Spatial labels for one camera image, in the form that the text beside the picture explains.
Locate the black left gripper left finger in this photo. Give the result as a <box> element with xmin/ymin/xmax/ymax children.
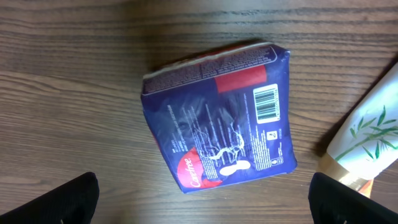
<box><xmin>1</xmin><ymin>172</ymin><xmax>100</xmax><ymax>224</ymax></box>

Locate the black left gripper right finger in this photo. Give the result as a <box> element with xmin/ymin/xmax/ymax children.
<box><xmin>308</xmin><ymin>172</ymin><xmax>397</xmax><ymax>224</ymax></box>

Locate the white cream tube gold cap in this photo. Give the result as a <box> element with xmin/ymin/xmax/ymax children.
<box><xmin>317</xmin><ymin>65</ymin><xmax>397</xmax><ymax>192</ymax></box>

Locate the purple sanitary pad pack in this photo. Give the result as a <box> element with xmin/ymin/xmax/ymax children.
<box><xmin>141</xmin><ymin>42</ymin><xmax>297</xmax><ymax>193</ymax></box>

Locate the small orange snack packet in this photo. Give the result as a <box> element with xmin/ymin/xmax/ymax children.
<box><xmin>358</xmin><ymin>179</ymin><xmax>374</xmax><ymax>198</ymax></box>

